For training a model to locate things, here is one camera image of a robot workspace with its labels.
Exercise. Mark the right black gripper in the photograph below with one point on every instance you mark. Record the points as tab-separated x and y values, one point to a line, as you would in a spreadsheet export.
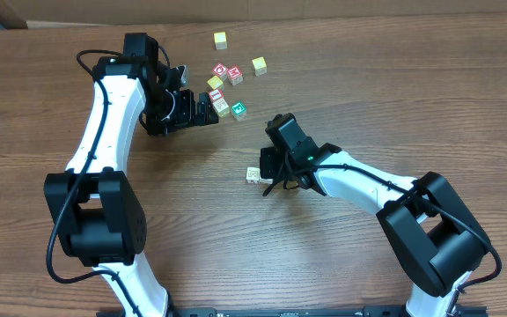
269	161

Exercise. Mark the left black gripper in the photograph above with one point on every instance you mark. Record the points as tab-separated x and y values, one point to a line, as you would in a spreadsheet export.
187	110

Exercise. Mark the plain cream block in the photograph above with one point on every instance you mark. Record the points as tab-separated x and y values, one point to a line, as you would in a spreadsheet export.
266	181

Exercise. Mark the cream block red X side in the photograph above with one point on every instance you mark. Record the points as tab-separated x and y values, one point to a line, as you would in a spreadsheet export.
253	175

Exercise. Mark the green F letter block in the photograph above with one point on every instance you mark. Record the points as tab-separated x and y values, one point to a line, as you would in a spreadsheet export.
239	111

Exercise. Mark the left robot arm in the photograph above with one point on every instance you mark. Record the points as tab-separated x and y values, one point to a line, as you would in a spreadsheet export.
100	227

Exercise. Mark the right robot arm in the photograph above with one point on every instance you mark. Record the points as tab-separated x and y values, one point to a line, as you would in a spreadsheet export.
435	237

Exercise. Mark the cream picture block yellow side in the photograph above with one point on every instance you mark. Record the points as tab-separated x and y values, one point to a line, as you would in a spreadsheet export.
221	107

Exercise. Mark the red I letter block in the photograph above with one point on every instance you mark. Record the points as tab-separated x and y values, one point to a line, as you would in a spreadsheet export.
215	95

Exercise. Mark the yellow block left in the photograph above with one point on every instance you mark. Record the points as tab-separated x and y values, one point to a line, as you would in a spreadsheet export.
216	83

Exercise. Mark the red C letter block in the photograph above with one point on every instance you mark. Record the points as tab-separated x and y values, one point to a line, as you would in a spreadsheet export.
221	71

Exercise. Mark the red M letter block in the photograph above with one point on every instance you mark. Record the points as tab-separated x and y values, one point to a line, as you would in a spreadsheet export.
235	75

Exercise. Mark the yellow block right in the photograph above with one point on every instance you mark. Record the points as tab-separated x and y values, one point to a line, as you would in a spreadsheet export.
259	66

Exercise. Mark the yellow block far top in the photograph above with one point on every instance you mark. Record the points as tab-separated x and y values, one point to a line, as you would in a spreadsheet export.
220	40

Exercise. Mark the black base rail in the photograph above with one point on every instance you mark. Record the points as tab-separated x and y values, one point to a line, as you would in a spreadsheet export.
293	312

